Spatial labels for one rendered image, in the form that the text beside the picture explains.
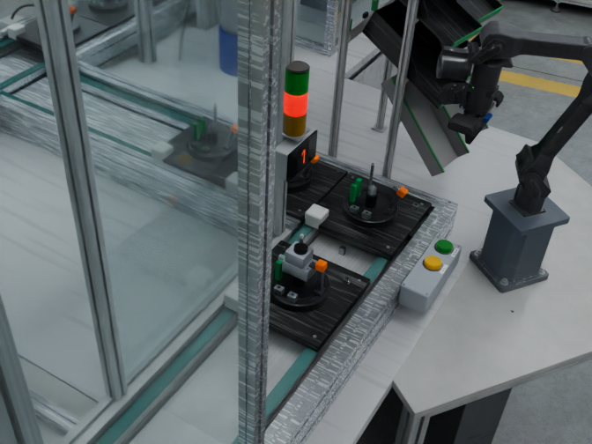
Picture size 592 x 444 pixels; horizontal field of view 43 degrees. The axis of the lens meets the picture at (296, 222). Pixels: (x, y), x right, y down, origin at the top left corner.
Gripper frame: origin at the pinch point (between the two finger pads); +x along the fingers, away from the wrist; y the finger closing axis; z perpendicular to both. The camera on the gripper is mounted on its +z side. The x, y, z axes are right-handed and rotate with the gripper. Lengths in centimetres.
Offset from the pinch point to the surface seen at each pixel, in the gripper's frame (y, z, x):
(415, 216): 0.3, 8.3, 28.6
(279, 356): 53, 15, 34
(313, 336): 49, 10, 29
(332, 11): -81, 78, 23
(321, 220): 16.0, 26.4, 28.2
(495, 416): -8, -26, 94
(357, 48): -93, 72, 40
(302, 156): 24.3, 28.9, 5.5
